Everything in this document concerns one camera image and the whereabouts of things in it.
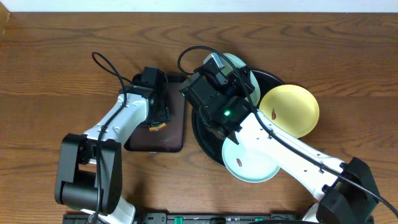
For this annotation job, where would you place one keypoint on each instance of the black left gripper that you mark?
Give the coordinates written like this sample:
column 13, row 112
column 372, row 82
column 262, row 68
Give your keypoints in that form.
column 160, row 116

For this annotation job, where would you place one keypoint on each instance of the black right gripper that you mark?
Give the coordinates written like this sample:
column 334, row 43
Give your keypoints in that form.
column 235, row 78

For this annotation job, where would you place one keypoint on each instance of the round black tray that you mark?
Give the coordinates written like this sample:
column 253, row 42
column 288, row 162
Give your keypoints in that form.
column 210, row 144

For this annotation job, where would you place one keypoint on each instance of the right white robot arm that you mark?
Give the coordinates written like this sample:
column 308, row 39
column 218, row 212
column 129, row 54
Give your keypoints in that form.
column 254, row 149

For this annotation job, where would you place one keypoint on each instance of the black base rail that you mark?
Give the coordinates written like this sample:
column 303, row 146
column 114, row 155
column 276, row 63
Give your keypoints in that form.
column 163, row 218

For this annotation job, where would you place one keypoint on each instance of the orange sponge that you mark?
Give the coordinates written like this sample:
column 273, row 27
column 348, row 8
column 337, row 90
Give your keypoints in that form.
column 158, row 127

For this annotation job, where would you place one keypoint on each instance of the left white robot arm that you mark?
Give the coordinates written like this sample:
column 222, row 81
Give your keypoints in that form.
column 89, row 176

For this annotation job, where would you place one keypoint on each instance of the mint green plate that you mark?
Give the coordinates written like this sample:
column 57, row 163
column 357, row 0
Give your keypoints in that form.
column 247, row 166
column 256, row 93

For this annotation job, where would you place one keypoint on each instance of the yellow plate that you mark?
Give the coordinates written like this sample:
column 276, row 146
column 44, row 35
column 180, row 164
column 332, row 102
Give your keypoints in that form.
column 292, row 108

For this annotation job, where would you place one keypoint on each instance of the rectangular black sponge tray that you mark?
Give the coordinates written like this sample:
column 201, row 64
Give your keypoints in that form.
column 170, row 137

